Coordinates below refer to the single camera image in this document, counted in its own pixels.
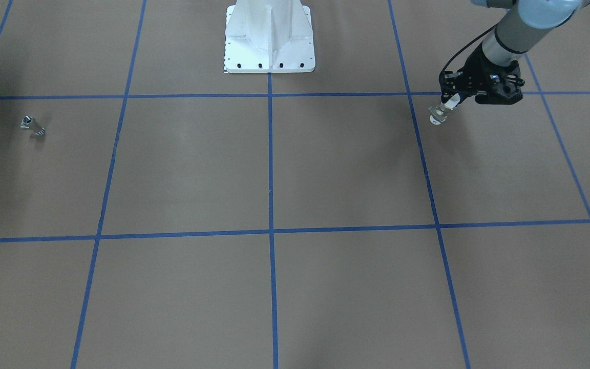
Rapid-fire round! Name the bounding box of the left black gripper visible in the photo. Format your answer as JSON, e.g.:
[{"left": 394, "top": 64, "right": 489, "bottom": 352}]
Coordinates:
[{"left": 439, "top": 45, "right": 525, "bottom": 109}]

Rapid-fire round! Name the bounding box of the white PPR valve brass base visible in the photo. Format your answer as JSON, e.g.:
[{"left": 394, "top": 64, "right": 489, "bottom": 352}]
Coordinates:
[{"left": 428, "top": 102, "right": 454, "bottom": 125}]

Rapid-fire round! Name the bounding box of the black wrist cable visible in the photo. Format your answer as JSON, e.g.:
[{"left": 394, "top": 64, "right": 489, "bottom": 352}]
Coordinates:
[{"left": 438, "top": 23, "right": 498, "bottom": 95}]

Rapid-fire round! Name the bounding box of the small metal pipe fitting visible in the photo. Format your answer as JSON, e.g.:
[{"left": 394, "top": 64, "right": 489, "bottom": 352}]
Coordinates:
[{"left": 19, "top": 115, "right": 46, "bottom": 136}]

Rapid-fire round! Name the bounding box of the white pedestal column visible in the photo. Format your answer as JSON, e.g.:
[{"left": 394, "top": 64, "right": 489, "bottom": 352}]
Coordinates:
[{"left": 223, "top": 1, "right": 316, "bottom": 73}]

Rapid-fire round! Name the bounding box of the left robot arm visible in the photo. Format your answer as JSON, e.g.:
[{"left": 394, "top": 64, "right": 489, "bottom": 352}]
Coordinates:
[{"left": 433, "top": 1, "right": 590, "bottom": 112}]

